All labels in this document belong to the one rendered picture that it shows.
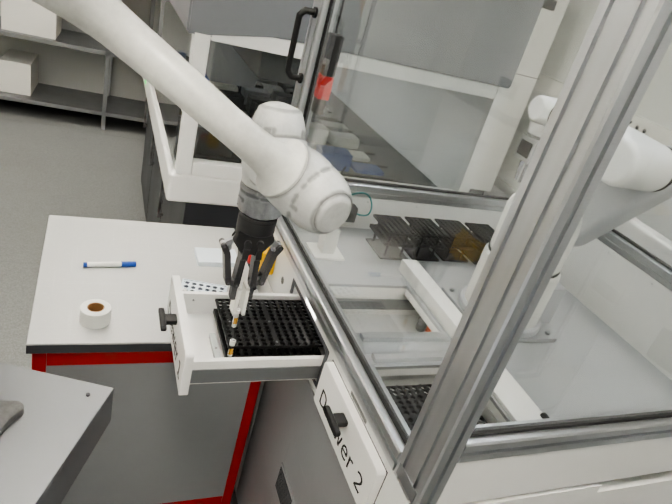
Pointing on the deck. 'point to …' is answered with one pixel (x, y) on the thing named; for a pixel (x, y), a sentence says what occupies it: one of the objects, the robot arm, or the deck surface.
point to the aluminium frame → (516, 291)
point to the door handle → (296, 41)
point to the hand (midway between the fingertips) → (239, 298)
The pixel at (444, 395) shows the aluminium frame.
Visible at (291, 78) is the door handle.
